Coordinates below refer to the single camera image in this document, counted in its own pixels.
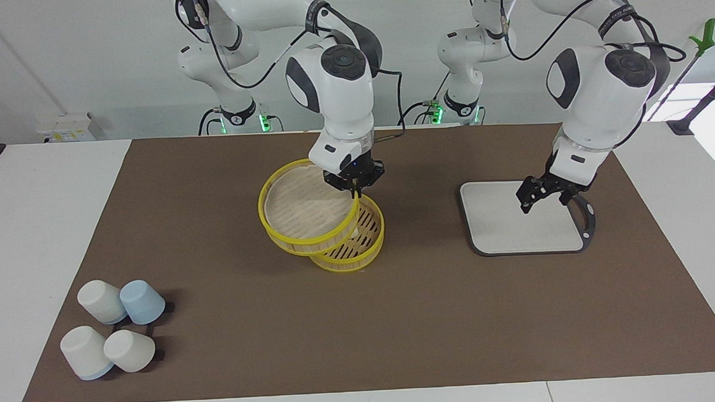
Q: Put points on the white plastic cup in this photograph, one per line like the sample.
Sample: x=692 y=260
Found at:
x=84 y=352
x=99 y=299
x=128 y=350

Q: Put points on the brown table mat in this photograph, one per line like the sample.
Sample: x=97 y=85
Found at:
x=398 y=330

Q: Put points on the white box with yellow label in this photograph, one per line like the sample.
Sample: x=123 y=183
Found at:
x=69 y=125

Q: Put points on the light blue plastic cup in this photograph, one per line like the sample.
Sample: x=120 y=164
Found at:
x=142 y=302

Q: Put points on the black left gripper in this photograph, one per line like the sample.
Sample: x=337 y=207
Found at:
x=562 y=185

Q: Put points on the green tipped thin pole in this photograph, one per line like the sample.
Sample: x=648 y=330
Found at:
x=706 y=37

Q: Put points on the yellow rimmed bamboo steamer base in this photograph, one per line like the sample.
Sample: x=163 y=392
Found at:
x=359 y=254

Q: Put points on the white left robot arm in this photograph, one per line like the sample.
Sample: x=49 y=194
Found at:
x=598 y=97

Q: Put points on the black cup rack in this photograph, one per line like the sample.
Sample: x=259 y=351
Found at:
x=168 y=306

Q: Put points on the yellow rimmed bamboo steamer tier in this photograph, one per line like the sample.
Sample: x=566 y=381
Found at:
x=302 y=247

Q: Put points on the black slanted stand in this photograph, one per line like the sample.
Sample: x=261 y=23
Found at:
x=682 y=125

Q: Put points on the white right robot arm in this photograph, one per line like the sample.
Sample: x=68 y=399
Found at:
x=336 y=100

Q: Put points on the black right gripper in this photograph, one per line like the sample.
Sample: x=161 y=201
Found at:
x=359 y=171

